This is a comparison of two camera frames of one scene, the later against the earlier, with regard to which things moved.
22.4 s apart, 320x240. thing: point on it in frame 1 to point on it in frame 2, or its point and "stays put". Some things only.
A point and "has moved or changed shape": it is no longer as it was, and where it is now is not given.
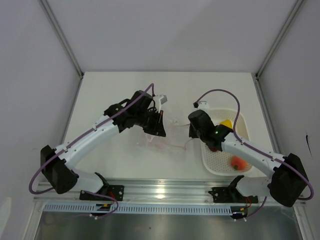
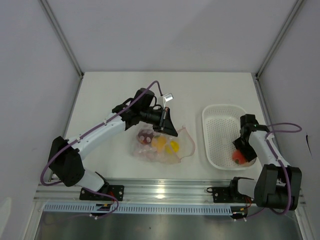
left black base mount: (116, 192) stays put
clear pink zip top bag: (177, 136) has moved or changed shape
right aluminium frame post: (260, 69) stays put
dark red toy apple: (213, 149) to (145, 136)
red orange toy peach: (238, 163) to (238, 157)
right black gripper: (192, 134) to (249, 154)
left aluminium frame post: (49, 13) stays put
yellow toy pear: (227, 122) to (174, 146)
